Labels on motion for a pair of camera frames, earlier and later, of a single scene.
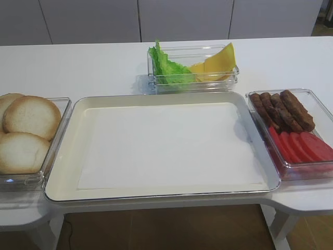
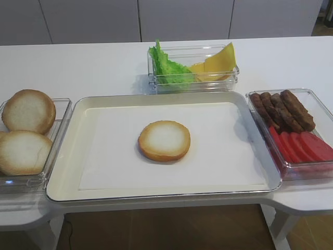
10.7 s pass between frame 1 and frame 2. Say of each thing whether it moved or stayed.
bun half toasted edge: moved
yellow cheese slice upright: stayed
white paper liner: stayed
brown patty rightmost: stayed
